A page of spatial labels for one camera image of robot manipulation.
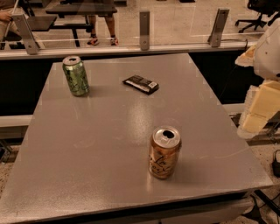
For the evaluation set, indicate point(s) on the metal glass bracket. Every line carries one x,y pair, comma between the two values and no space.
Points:
144,27
214,39
25,31

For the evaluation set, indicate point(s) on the orange soda can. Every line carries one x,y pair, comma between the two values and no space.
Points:
165,145

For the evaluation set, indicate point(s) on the dark background table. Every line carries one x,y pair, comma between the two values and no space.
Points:
85,9

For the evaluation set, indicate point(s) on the metal railing beam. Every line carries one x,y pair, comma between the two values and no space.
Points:
54,53

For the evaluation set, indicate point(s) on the person standing behind glass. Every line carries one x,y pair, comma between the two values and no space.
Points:
107,25

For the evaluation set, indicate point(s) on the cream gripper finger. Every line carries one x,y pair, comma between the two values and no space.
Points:
261,104
246,59

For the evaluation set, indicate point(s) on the left metal glass bracket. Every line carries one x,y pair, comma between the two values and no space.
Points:
25,31

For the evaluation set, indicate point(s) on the green soda can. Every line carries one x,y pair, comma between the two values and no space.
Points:
76,76

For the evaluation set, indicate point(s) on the black snack bar packet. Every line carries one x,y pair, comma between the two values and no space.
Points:
142,84

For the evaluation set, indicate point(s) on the black device on floor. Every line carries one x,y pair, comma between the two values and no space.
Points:
276,165

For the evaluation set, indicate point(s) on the middle metal glass bracket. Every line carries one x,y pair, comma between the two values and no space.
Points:
144,27

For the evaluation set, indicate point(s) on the black office chair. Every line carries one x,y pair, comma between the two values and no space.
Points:
262,7

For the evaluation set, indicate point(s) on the right metal glass bracket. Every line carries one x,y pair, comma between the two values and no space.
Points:
214,39

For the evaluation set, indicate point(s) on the seated person at left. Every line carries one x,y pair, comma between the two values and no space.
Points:
6,9

